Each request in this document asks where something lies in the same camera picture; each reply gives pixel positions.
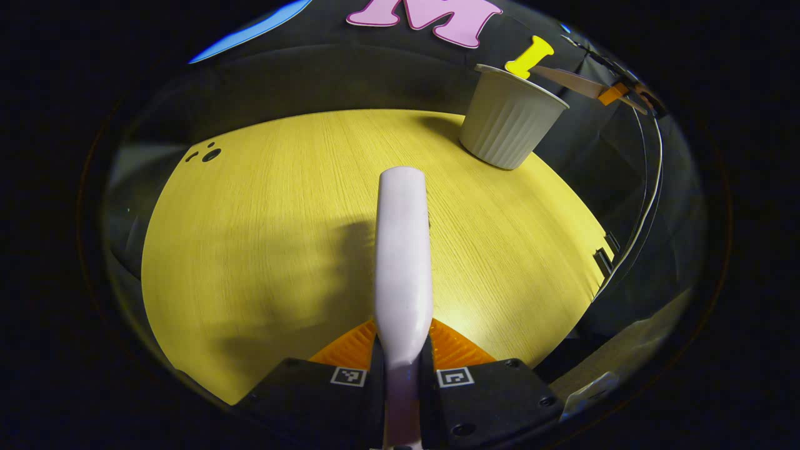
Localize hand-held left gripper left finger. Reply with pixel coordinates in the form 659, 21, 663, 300
234, 319, 385, 450

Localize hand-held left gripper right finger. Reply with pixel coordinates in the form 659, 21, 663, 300
420, 317, 566, 450

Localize light purple dustpan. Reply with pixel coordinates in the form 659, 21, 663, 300
531, 64, 649, 115

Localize white ribbed garbage bin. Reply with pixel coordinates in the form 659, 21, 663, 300
459, 64, 571, 171

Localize light purple small broom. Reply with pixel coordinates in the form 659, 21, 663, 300
374, 166, 433, 450

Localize yellow wooden desktop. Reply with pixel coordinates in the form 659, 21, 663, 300
141, 109, 616, 406

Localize white cable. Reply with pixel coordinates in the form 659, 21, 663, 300
591, 106, 664, 304

